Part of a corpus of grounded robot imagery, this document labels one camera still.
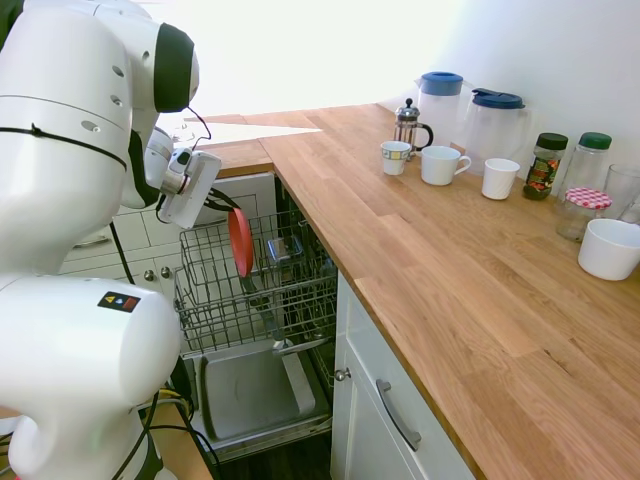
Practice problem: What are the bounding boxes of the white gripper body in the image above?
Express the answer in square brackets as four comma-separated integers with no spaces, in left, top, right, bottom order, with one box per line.
[158,151,223,231]

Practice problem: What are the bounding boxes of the pink red plate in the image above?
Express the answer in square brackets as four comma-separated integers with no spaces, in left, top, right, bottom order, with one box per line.
[227,206,255,278]

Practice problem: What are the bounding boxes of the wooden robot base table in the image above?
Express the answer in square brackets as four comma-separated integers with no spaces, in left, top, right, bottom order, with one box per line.
[149,402,217,480]

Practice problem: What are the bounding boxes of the open dishwasher door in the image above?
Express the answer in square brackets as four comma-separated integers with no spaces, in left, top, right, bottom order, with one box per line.
[182,341,334,464]

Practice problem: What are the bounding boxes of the white drawer front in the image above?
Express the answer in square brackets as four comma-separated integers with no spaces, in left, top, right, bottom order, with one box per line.
[62,208,152,263]
[197,172,276,247]

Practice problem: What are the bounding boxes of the glass container in rack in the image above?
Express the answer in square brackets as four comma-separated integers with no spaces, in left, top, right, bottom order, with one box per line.
[266,236,302,265]

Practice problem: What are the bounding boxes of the black mounting clamp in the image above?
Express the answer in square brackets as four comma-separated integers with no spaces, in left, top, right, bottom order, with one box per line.
[169,355,195,404]

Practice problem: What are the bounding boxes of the small patterned cup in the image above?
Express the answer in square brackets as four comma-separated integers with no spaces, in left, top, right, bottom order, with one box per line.
[380,140,413,177]

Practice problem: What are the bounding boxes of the glass french press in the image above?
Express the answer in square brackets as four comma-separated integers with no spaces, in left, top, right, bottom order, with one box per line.
[393,97,435,162]

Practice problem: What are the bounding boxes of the tall blue lidded pitcher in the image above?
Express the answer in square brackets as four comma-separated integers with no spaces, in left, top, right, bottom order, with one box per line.
[415,70,466,150]

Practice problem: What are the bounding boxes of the white cabinet door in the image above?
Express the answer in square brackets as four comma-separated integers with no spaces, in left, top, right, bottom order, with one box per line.
[328,272,484,480]

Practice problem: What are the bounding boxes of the wide blue lidded pitcher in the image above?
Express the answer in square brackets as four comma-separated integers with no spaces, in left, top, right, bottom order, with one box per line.
[464,87,530,166]

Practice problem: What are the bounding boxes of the black lidded spice jar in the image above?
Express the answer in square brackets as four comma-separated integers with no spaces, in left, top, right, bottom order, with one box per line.
[522,132,570,203]

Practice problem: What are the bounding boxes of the checkered lid glass jar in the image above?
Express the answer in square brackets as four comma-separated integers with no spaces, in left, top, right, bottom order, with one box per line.
[555,186,614,244]

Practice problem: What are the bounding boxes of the green lidded clear jar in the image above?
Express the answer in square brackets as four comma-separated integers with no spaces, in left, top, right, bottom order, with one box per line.
[568,131,613,201]

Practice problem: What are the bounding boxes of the white ceramic bowl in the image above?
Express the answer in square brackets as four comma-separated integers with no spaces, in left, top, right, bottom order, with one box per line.
[577,217,640,282]

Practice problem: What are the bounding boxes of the clear drinking glass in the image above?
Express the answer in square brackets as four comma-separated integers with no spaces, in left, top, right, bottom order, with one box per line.
[606,163,640,225]

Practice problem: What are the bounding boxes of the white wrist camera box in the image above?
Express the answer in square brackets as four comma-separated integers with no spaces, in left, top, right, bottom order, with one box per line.
[166,148,196,194]

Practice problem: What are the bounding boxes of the wire dishwasher upper rack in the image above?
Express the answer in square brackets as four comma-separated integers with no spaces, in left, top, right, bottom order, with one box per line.
[173,211,339,354]

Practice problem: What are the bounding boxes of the wire dishwasher rack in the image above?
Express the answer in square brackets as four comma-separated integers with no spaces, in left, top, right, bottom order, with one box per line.
[308,340,337,392]
[173,211,339,354]

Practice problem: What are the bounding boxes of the black handled utensil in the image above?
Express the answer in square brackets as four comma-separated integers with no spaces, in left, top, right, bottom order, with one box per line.
[238,271,295,352]

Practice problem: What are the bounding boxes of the metal drawer handle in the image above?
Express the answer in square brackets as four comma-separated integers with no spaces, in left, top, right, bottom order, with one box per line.
[73,234,113,250]

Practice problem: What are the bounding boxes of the wire dishwasher lower rack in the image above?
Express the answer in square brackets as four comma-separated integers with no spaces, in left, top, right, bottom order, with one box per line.
[308,340,337,392]

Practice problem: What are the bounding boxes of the yellow cable bundle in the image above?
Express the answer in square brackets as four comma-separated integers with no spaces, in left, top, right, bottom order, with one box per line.
[157,389,195,417]

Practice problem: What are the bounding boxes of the white mug with handle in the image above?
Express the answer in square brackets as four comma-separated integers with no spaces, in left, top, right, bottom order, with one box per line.
[420,145,473,187]

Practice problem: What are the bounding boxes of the metal cabinet door handle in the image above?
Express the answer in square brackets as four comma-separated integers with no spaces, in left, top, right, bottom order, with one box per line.
[375,378,423,453]

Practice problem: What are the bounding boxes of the white handleless cup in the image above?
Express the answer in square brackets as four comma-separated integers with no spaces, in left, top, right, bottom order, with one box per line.
[480,157,522,201]

